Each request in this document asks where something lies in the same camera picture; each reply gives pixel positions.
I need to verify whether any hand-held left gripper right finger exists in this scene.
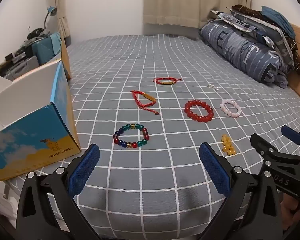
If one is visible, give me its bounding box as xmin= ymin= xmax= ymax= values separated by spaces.
xmin=199 ymin=142 xmax=283 ymax=240

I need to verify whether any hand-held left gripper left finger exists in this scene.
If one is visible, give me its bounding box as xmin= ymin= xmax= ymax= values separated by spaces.
xmin=16 ymin=144 xmax=102 ymax=240

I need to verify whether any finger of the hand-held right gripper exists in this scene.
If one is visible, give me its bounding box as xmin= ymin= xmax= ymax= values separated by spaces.
xmin=281 ymin=125 xmax=300 ymax=157
xmin=250 ymin=133 xmax=300 ymax=172

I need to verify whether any yellow bead bracelet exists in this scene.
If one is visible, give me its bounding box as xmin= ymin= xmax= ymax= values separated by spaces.
xmin=220 ymin=134 xmax=237 ymax=155

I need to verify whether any pink bead bracelet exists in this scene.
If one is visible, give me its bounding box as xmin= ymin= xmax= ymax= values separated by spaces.
xmin=220 ymin=99 xmax=242 ymax=118

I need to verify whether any blue and yellow cardboard box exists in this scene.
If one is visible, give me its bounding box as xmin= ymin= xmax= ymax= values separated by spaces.
xmin=0 ymin=60 xmax=82 ymax=182

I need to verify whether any multicolour glass bead bracelet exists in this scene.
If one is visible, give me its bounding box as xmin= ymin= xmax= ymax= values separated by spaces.
xmin=113 ymin=123 xmax=150 ymax=149

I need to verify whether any red bead bracelet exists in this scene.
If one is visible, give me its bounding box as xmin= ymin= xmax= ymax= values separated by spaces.
xmin=184 ymin=99 xmax=214 ymax=123

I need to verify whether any red string bracelet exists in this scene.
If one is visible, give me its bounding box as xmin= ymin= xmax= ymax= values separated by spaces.
xmin=131 ymin=90 xmax=160 ymax=115
xmin=152 ymin=77 xmax=183 ymax=85

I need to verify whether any person's right hand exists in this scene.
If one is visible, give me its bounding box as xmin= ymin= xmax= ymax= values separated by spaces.
xmin=280 ymin=191 xmax=300 ymax=220

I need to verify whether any folded blue-grey lettered quilt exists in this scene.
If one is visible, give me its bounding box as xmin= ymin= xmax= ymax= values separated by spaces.
xmin=199 ymin=20 xmax=294 ymax=88

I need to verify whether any patterned folded quilt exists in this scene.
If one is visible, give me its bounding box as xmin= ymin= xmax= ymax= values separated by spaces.
xmin=210 ymin=9 xmax=297 ymax=65

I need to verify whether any brown cardboard panel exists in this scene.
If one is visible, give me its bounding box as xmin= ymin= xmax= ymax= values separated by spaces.
xmin=61 ymin=31 xmax=72 ymax=80

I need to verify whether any teal folded cloth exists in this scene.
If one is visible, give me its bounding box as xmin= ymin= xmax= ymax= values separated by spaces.
xmin=261 ymin=6 xmax=296 ymax=38

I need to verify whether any teal suitcase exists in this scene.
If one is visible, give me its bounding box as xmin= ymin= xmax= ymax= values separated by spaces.
xmin=31 ymin=33 xmax=63 ymax=67

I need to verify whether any light blue cloth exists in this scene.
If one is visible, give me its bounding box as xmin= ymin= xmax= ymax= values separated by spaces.
xmin=49 ymin=32 xmax=63 ymax=56

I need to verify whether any pile of dark electronics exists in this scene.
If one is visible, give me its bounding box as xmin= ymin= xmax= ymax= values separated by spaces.
xmin=0 ymin=40 xmax=39 ymax=81

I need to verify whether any black tangled gadget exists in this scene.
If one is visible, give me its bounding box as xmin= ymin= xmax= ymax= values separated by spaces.
xmin=27 ymin=26 xmax=50 ymax=40

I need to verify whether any tied beige side curtain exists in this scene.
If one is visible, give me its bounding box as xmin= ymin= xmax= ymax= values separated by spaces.
xmin=47 ymin=0 xmax=73 ymax=46

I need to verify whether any beige window curtain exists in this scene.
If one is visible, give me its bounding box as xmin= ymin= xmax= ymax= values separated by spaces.
xmin=143 ymin=0 xmax=253 ymax=29

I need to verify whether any blue desk lamp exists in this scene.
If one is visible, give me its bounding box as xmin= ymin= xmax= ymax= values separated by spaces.
xmin=43 ymin=6 xmax=58 ymax=30

